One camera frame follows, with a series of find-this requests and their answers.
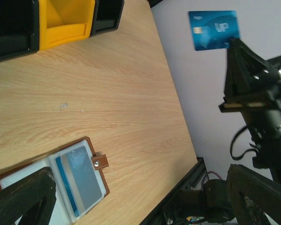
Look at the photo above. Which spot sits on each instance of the yellow middle bin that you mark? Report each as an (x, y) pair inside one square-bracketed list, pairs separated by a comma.
[(64, 21)]

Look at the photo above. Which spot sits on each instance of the right black bin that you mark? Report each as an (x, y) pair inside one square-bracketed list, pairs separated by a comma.
[(106, 17)]

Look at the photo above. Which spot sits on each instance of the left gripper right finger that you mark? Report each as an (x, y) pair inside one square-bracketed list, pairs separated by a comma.
[(253, 197)]

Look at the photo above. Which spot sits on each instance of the black front rail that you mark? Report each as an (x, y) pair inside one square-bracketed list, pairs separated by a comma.
[(166, 212)]

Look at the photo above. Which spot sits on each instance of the left black bin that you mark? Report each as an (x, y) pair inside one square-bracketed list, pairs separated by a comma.
[(19, 28)]

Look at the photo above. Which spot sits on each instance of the brown leather card holder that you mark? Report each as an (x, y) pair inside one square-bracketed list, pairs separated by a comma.
[(62, 213)]

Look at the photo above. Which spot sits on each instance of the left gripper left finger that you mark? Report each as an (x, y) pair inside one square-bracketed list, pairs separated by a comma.
[(31, 199)]

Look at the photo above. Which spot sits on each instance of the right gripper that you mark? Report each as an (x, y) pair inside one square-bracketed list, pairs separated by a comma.
[(248, 73)]

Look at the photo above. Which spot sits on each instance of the black bin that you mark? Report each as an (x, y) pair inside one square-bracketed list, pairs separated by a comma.
[(106, 17), (19, 28)]

